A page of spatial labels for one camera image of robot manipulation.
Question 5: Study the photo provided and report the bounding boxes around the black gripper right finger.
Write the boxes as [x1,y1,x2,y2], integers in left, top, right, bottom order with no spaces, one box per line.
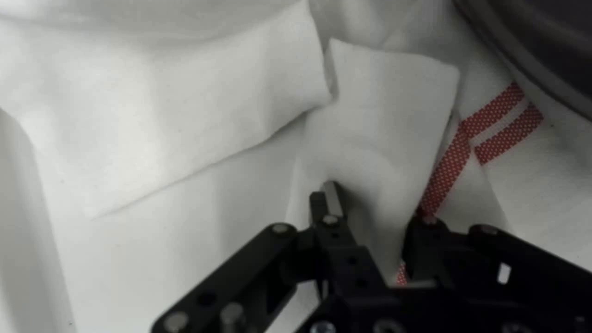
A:
[404,217,592,312]

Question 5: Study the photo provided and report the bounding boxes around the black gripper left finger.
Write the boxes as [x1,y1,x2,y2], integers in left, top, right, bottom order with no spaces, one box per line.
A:
[150,180,396,333]

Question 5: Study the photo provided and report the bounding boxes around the white red-striped towel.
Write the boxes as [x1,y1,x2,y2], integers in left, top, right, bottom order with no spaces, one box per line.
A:
[0,0,339,221]
[285,36,592,293]

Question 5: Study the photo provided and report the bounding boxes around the dark frying pan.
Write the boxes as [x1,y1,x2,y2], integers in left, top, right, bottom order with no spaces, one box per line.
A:
[455,0,592,121]

